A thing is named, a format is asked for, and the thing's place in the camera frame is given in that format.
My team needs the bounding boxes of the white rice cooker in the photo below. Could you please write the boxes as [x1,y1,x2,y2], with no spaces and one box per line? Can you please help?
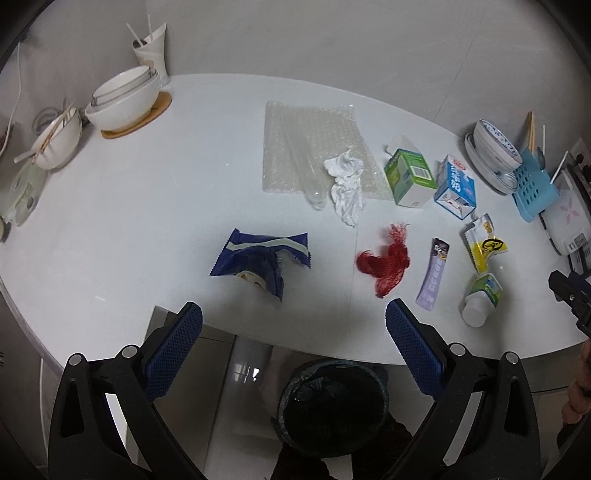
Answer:
[541,170,590,256]

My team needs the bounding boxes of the light blue utensil holder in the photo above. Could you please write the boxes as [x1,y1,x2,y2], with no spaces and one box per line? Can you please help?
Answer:
[513,148,559,223]

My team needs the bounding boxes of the white bowl with chopsticks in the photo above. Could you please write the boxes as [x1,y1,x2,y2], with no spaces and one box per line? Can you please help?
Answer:
[13,105,82,171]

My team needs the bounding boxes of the dark mesh trash bin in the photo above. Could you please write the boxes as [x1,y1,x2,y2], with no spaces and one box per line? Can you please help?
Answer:
[273,359,390,458]

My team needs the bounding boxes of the small green yogurt bottle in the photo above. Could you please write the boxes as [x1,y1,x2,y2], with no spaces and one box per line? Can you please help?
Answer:
[461,273,503,328]

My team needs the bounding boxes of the clear bubble wrap sheet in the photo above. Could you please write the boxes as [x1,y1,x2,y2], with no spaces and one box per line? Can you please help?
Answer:
[262,101,393,200]

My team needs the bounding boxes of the white stacked bowl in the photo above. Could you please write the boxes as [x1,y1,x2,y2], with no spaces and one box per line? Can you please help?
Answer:
[85,65,160,132]

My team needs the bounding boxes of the green white drink carton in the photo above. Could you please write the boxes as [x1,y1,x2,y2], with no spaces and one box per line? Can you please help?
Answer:
[384,135,437,208]

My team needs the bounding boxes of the red mesh net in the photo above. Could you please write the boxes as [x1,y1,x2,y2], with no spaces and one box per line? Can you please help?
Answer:
[356,223,411,298]

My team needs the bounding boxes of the purple snack stick wrapper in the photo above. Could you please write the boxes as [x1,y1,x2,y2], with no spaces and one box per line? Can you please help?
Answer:
[416,238,450,311]

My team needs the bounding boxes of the white power cable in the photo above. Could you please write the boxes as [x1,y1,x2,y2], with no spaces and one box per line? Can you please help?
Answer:
[0,43,24,156]

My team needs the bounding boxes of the white utensil cup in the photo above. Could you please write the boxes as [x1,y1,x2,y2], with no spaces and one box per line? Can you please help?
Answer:
[126,16,170,87]

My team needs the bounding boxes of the wooden chopsticks in holder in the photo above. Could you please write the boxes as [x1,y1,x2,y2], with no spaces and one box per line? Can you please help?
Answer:
[527,111,537,153]

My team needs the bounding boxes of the blue patterned bowl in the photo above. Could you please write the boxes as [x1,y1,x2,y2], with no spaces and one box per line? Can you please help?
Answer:
[473,119,523,173]

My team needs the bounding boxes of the person's right hand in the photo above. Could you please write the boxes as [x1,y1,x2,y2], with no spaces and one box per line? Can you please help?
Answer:
[561,340,591,425]

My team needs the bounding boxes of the blue white milk carton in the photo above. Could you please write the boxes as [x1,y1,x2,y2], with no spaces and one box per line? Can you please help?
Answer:
[434,155,477,220]

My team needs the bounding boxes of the yellow white snack wrapper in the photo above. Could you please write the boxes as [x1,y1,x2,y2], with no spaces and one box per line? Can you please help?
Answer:
[464,214,508,274]

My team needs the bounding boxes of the clear plastic tube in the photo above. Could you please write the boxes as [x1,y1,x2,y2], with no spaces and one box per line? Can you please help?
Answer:
[283,115,328,211]

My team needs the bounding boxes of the blue snack bag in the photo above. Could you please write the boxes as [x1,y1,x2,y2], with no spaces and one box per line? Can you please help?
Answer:
[209,229,311,301]

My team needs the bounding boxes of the round wooden coaster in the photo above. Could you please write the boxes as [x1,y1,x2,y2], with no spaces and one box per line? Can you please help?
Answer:
[101,91,172,140]

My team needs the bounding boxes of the crumpled white tissue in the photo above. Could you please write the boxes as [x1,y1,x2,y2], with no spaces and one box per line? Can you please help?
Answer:
[324,149,365,228]

